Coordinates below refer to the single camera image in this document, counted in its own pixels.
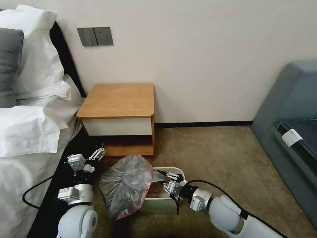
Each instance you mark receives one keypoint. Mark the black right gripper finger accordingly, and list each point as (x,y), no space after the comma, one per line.
(173,176)
(166,187)

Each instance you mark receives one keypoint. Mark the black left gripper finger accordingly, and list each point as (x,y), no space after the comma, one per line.
(89,169)
(97,154)

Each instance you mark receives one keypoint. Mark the translucent grey garbage bag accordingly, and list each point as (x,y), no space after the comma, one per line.
(123,183)

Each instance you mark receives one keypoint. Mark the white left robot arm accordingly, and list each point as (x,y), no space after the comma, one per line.
(76,220)

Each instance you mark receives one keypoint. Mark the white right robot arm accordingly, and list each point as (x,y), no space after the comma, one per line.
(223,210)

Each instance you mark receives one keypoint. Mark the white rectangular trash can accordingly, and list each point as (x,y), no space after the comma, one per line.
(158,205)

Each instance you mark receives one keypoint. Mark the white nightstand drawer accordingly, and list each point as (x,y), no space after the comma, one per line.
(116,127)

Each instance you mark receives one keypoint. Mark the black bed base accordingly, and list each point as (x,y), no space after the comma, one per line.
(49,198)

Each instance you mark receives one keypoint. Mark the wooden nightstand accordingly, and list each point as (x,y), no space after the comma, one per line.
(119,99)

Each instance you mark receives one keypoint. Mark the black baseboard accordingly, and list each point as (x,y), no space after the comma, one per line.
(203,124)

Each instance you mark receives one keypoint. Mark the white bed sheet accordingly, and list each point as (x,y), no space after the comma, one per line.
(17,178)

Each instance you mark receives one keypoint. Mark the white pillow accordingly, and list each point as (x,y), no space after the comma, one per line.
(39,64)
(24,129)
(27,17)

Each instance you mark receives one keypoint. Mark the black headboard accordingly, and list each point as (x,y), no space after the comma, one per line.
(66,59)

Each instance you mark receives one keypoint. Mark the white paper label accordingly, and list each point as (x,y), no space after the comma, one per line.
(291,137)

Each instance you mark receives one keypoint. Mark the dark grey pillow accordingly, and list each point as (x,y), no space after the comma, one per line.
(8,67)

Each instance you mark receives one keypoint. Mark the blue-grey sofa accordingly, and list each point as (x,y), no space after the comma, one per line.
(279,99)

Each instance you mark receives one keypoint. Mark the dark blue sofa cushion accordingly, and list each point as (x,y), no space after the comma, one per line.
(307,134)

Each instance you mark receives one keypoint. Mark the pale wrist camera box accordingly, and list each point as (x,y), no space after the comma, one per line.
(75,161)
(175,188)

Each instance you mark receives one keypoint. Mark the grey wall switch plate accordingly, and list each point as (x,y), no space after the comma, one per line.
(85,36)

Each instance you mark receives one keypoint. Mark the grey wall socket plate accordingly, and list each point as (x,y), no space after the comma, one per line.
(104,36)

